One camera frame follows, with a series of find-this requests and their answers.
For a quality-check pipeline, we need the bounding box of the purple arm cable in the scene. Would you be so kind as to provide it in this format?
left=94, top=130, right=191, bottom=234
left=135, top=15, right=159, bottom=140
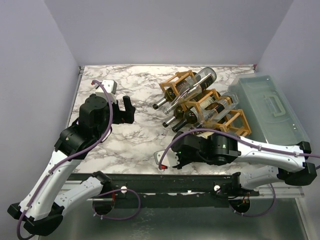
left=16, top=79, right=142, bottom=240
left=159, top=128, right=320, bottom=218

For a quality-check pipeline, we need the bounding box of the green wine bottle cream label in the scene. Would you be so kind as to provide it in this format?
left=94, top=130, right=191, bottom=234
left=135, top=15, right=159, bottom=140
left=171, top=108, right=199, bottom=133

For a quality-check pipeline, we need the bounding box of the wooden wine rack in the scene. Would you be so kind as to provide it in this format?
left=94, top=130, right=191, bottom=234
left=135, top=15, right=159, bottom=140
left=159, top=70, right=252, bottom=137

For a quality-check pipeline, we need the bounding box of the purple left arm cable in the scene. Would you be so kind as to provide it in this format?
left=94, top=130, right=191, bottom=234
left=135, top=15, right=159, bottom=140
left=16, top=79, right=142, bottom=240

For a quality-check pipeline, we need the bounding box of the green bottle Primitivo label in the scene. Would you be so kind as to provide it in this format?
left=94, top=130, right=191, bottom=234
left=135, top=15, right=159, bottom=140
left=152, top=87, right=177, bottom=110

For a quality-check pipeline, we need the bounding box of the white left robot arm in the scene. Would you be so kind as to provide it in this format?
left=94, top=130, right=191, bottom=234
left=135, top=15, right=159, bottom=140
left=7, top=94, right=136, bottom=237

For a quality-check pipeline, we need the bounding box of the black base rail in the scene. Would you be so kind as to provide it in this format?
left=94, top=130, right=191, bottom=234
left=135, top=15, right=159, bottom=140
left=67, top=172, right=266, bottom=210

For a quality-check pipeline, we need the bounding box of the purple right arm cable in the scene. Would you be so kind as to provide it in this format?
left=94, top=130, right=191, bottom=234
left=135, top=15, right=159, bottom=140
left=159, top=128, right=320, bottom=218

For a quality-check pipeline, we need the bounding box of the round clear glass bottle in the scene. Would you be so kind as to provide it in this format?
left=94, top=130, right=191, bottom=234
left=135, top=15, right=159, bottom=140
left=163, top=67, right=217, bottom=115

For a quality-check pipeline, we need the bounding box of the translucent plastic storage box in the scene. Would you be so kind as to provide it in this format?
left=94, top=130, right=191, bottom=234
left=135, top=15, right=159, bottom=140
left=228, top=73, right=310, bottom=146

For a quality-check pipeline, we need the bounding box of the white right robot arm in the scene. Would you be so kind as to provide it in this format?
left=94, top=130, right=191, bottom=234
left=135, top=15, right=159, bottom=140
left=171, top=131, right=317, bottom=196

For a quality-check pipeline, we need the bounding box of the square clear liquor bottle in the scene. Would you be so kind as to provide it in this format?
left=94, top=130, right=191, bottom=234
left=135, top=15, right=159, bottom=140
left=193, top=92, right=239, bottom=129

